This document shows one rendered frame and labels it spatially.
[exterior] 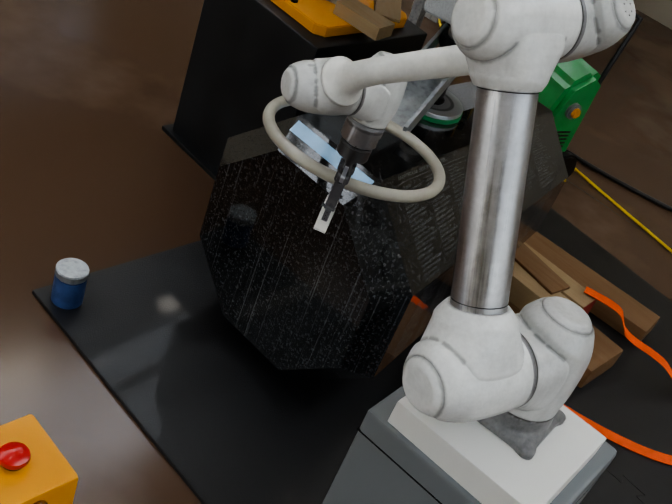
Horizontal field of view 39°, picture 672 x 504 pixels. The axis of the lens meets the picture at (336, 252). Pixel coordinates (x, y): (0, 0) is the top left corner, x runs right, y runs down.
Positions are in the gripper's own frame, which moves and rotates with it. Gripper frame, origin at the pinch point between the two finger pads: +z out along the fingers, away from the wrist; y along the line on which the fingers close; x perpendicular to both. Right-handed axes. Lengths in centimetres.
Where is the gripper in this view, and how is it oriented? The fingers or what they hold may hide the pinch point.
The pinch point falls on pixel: (325, 214)
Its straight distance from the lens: 220.5
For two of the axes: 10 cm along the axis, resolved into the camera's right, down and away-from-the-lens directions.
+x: -9.2, -3.9, -0.4
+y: 1.6, -4.7, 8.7
